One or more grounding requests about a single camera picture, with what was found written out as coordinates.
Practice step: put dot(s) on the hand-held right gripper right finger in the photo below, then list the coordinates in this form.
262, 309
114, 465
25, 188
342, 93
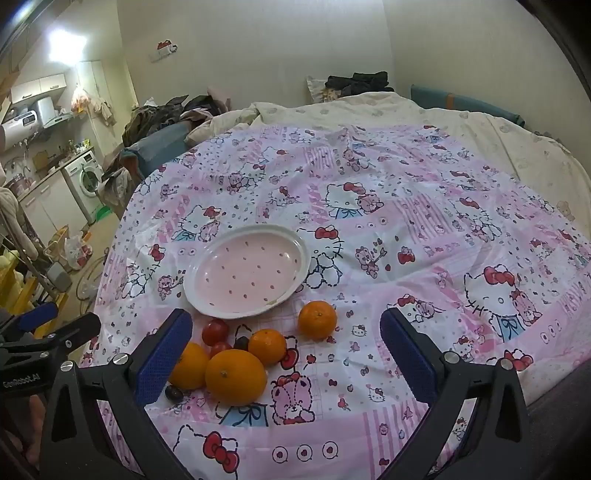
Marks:
411, 360

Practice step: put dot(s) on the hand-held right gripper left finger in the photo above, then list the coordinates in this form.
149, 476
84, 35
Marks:
161, 357

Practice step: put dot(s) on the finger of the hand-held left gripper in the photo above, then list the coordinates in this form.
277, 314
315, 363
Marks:
39, 315
74, 328

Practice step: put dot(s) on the small orange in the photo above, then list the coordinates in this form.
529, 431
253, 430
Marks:
268, 346
317, 319
191, 367

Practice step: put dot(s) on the large orange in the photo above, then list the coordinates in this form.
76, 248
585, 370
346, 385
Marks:
235, 377

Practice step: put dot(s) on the pink dotted plate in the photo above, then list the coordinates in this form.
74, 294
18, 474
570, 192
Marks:
247, 272

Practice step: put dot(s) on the yellow rack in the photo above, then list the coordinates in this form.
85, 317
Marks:
16, 286

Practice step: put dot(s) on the dark grape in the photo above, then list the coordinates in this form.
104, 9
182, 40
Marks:
241, 343
174, 393

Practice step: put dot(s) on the red cherry tomato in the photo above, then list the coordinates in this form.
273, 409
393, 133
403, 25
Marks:
215, 331
220, 349

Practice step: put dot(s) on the white plastic bag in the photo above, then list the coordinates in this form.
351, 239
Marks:
77, 253

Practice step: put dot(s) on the cream plush garment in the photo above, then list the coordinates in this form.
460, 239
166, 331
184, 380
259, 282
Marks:
14, 217

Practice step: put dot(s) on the white base cabinet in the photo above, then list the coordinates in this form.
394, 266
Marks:
51, 207

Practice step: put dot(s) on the green basin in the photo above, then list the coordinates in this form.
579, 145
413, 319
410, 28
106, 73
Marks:
102, 213

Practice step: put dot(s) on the white washing machine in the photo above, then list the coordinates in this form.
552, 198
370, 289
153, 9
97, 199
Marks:
87, 180

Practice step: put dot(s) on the pink cartoon printed blanket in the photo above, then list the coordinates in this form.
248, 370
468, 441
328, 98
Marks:
369, 221

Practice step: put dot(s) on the white water heater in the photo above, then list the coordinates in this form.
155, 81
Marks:
18, 124

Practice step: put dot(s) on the blue sofa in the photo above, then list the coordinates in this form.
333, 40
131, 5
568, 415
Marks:
159, 145

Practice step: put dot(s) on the range hood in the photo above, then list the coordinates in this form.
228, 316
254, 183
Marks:
48, 113

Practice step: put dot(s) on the hanging orange plastic bag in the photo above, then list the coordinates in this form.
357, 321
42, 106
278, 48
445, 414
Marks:
79, 99

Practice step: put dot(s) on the pile of mixed clothes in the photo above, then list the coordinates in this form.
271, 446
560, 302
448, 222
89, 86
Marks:
171, 113

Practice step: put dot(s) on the blue pillow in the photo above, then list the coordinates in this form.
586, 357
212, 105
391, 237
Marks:
466, 104

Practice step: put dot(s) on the ceiling light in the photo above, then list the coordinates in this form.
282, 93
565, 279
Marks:
67, 44

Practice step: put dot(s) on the dark clothes heap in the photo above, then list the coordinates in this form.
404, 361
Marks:
360, 83

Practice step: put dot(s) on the floral pillow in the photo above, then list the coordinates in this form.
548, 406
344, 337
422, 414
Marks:
318, 90

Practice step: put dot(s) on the white wall cabinets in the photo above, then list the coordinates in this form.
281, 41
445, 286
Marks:
39, 87

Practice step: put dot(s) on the wall socket with sticker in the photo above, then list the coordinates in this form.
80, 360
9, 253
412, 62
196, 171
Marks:
162, 50

